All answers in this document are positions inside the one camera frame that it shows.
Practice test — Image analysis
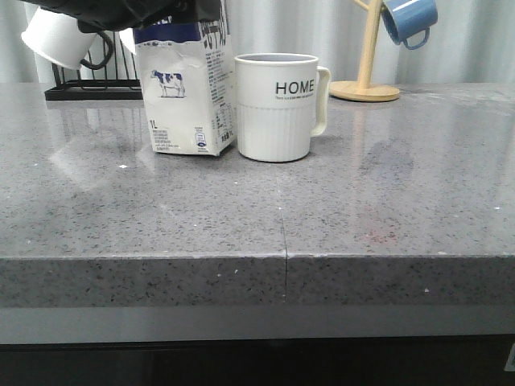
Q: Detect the white HOME mug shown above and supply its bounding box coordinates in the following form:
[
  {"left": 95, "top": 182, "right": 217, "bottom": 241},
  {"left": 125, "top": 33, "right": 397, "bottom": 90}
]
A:
[{"left": 235, "top": 53, "right": 332, "bottom": 162}]

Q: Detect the white mug black handle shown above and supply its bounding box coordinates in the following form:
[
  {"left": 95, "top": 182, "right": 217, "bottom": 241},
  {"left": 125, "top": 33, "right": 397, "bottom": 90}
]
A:
[{"left": 21, "top": 8, "right": 114, "bottom": 70}]

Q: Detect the white blue milk carton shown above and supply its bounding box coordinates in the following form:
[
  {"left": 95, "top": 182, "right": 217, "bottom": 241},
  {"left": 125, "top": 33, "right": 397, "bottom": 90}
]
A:
[{"left": 134, "top": 2, "right": 237, "bottom": 156}]

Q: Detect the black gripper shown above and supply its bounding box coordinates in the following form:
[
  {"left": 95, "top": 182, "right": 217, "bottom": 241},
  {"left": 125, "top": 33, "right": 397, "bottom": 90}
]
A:
[{"left": 32, "top": 0, "right": 221, "bottom": 32}]

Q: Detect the wooden mug tree stand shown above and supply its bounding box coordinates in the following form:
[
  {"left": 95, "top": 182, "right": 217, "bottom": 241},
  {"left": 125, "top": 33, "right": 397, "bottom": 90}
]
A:
[{"left": 329, "top": 0, "right": 400, "bottom": 103}]

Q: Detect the blue hanging mug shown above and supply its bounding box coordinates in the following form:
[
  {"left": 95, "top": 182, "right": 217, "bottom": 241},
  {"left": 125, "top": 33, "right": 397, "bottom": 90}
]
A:
[{"left": 381, "top": 0, "right": 438, "bottom": 50}]

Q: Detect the black wire mug rack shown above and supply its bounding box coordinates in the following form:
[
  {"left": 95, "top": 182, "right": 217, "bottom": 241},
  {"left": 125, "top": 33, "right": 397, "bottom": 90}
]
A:
[{"left": 44, "top": 31, "right": 142, "bottom": 101}]

